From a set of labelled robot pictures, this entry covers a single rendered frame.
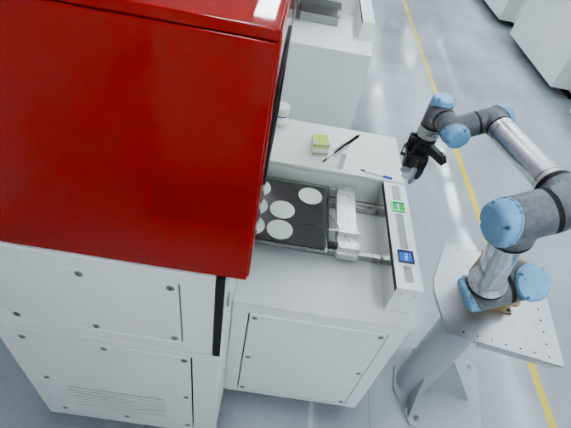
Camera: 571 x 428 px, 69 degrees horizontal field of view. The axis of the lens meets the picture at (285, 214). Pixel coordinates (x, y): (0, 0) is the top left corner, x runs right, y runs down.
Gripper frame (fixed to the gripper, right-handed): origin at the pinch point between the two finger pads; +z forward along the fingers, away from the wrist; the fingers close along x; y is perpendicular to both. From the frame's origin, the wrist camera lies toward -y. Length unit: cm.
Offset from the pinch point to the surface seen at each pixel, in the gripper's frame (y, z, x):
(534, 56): -257, 96, -428
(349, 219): 18.3, 21.8, 3.6
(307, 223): 35.8, 19.8, 11.8
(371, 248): 7.8, 27.7, 11.8
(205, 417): 63, 82, 66
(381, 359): -1, 52, 46
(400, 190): -1.8, 13.8, -10.4
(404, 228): -0.8, 14.1, 11.1
